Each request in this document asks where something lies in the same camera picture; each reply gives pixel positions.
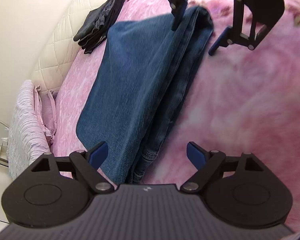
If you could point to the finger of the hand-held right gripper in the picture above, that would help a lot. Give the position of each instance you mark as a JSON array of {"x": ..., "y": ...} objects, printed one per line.
[
  {"x": 218, "y": 41},
  {"x": 179, "y": 15}
]

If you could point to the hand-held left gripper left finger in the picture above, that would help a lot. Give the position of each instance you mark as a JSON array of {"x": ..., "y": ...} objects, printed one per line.
[{"x": 98, "y": 155}]

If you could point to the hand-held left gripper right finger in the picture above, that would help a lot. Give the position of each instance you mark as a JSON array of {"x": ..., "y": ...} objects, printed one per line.
[{"x": 196, "y": 156}]

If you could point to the blue jeans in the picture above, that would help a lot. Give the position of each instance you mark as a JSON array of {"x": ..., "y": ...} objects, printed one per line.
[{"x": 140, "y": 80}]

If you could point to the black folded pants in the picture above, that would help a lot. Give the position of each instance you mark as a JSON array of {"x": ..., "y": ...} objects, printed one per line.
[{"x": 117, "y": 5}]

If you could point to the pink pillow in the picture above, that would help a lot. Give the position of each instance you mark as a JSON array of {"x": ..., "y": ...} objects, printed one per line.
[{"x": 46, "y": 115}]

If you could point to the pink floral blanket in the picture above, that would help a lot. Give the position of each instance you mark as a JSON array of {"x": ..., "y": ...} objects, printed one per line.
[{"x": 240, "y": 105}]

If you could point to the striped pale pink quilt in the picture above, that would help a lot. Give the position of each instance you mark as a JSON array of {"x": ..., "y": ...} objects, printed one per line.
[{"x": 25, "y": 130}]

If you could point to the dark grey folded jeans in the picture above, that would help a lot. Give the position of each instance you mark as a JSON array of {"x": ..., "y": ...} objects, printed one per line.
[{"x": 95, "y": 22}]

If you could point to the white quilted headboard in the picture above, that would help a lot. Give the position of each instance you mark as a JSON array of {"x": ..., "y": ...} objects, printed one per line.
[{"x": 65, "y": 42}]

